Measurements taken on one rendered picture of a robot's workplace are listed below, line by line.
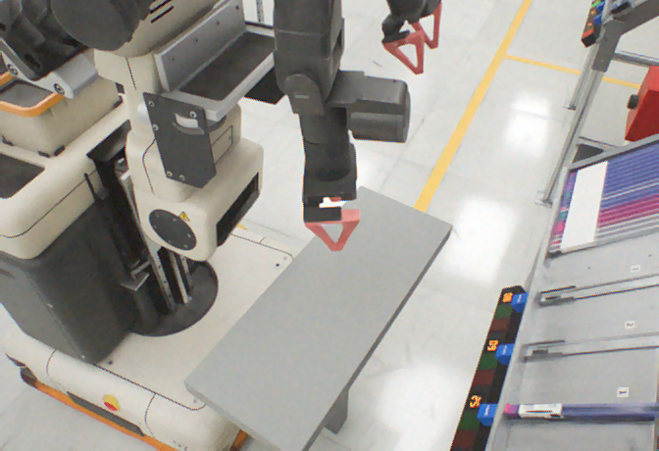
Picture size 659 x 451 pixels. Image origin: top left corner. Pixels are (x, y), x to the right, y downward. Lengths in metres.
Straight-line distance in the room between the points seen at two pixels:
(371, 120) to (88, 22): 0.30
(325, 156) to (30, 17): 0.35
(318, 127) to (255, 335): 0.52
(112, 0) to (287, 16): 0.17
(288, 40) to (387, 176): 1.72
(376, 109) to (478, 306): 1.32
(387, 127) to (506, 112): 2.14
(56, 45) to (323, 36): 0.31
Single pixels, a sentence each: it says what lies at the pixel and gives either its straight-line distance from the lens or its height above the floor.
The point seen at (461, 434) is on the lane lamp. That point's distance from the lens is 0.88.
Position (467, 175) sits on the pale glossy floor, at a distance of 2.28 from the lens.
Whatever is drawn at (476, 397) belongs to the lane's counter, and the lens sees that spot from 0.91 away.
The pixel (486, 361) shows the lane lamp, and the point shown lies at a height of 0.66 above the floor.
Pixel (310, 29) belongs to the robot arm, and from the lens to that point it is 0.50.
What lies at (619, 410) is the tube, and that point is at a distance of 0.76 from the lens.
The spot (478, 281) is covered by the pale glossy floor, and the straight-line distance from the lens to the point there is 1.89.
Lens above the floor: 1.45
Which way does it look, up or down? 44 degrees down
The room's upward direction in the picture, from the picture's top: straight up
